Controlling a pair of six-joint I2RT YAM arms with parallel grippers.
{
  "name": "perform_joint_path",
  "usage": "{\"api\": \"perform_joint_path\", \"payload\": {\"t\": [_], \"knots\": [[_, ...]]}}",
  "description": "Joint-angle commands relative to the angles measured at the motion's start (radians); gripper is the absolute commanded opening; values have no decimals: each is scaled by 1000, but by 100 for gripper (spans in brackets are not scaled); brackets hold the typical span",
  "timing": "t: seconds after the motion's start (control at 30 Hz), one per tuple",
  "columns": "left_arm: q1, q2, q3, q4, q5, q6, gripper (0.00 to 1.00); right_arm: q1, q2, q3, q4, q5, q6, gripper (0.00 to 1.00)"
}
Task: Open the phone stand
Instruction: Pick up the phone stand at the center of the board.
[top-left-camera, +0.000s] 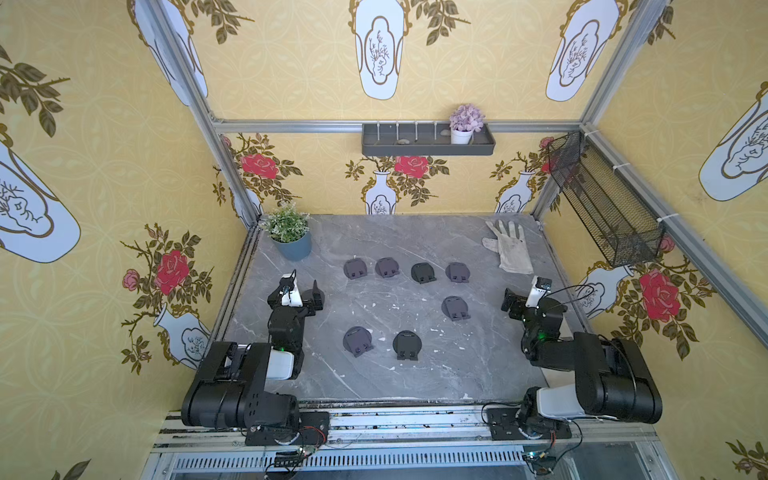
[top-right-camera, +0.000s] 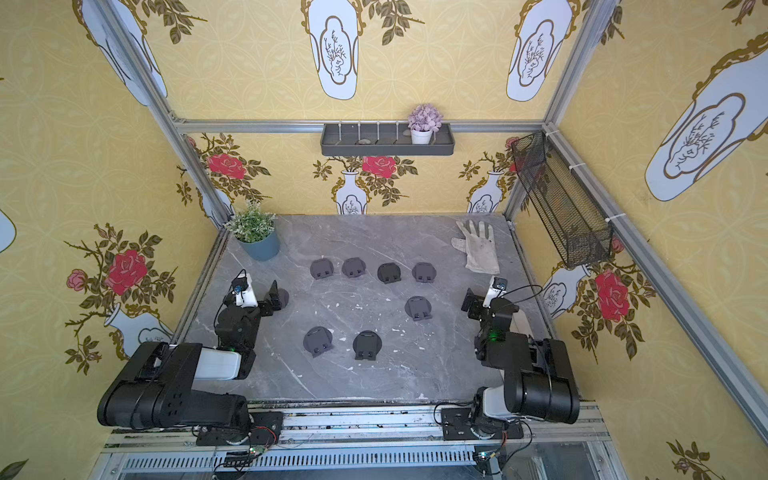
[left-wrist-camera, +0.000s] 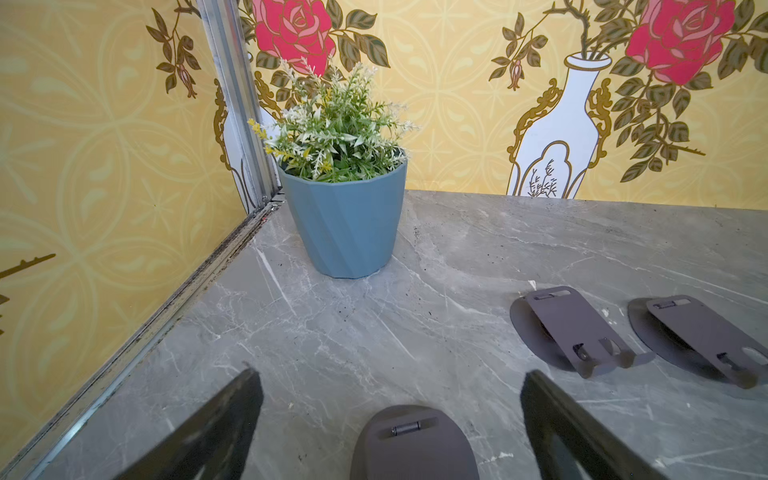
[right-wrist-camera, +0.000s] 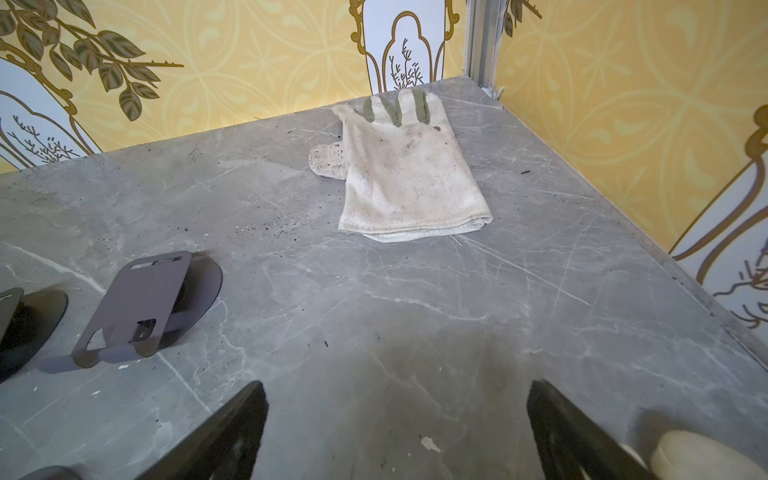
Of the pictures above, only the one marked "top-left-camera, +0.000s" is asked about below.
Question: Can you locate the black phone stand front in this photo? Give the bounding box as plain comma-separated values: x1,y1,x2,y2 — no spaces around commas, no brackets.
392,330,423,361

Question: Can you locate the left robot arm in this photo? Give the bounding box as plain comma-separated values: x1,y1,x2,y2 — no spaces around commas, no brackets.
181,273,325,434

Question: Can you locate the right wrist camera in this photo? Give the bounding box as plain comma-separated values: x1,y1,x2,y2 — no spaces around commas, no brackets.
525,276,552,308

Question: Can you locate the green plant blue pot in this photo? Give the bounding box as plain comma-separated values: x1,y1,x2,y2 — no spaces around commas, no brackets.
259,204,311,261

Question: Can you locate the purple flower white pot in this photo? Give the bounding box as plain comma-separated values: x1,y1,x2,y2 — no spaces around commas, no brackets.
450,104,485,145

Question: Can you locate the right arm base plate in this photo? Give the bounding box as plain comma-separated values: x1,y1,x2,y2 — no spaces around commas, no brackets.
480,403,573,442

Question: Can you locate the grey work glove back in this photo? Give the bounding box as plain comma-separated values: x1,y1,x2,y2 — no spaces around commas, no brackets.
482,220,534,275

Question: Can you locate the aluminium frame rail front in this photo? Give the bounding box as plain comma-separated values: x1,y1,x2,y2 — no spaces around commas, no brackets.
141,402,677,479

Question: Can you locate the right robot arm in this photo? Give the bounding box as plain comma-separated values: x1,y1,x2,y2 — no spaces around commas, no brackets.
501,289,663,439

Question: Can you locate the grey wall shelf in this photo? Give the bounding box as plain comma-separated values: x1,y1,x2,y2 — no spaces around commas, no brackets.
361,122,497,157

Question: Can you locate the purple phone stand front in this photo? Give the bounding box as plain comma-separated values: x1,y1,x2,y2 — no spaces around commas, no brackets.
342,326,374,358

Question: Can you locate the black wire mesh basket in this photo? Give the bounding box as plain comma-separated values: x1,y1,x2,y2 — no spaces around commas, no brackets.
544,132,665,267

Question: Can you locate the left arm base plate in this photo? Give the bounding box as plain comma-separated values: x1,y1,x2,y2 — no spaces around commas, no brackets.
245,411,330,447

